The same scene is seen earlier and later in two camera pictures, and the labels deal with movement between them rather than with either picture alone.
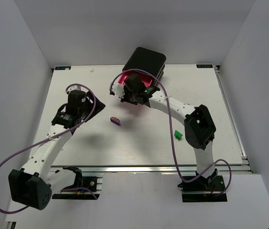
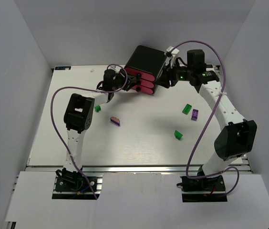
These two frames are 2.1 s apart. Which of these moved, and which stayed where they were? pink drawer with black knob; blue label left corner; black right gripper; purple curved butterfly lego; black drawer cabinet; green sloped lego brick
Moved: black right gripper; pink drawer with black knob
Stayed: green sloped lego brick; black drawer cabinet; blue label left corner; purple curved butterfly lego
